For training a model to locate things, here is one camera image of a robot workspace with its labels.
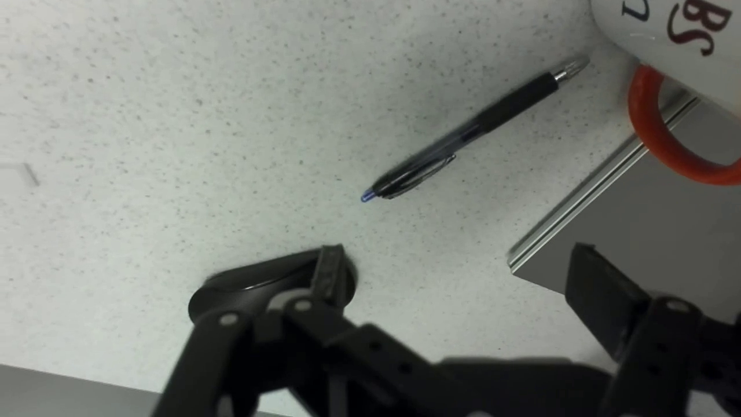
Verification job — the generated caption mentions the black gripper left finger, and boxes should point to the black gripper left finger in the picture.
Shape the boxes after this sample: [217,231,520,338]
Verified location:
[150,243,437,417]

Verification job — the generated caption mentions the black ballpoint pen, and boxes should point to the black ballpoint pen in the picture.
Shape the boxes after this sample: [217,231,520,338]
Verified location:
[358,51,592,206]

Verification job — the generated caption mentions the grey closed laptop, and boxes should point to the grey closed laptop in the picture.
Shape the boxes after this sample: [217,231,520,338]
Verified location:
[504,91,741,331]

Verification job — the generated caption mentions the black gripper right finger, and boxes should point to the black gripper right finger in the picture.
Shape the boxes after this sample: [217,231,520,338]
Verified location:
[563,241,741,417]

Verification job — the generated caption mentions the white mug with orange handle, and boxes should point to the white mug with orange handle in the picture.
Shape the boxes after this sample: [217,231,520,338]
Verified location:
[588,0,741,187]

